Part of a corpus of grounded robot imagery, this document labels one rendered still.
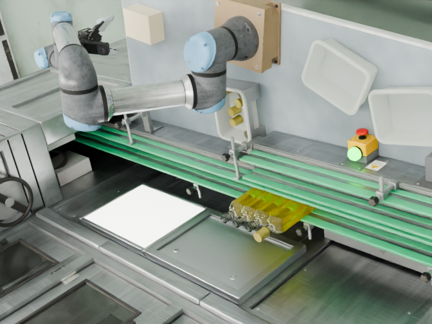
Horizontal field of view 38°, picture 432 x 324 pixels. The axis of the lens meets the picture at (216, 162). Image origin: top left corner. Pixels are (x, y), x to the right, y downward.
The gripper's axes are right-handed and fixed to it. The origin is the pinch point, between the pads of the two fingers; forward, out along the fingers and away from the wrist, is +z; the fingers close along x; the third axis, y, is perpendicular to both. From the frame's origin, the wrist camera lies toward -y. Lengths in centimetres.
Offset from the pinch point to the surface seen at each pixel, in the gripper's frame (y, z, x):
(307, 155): -91, 7, 23
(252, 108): -61, 13, 18
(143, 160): -9, -2, 55
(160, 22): -7.8, 15.9, -1.7
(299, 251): -101, -8, 50
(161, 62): -3.9, 17.4, 17.0
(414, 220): -134, 3, 26
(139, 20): -1.8, 9.9, -2.9
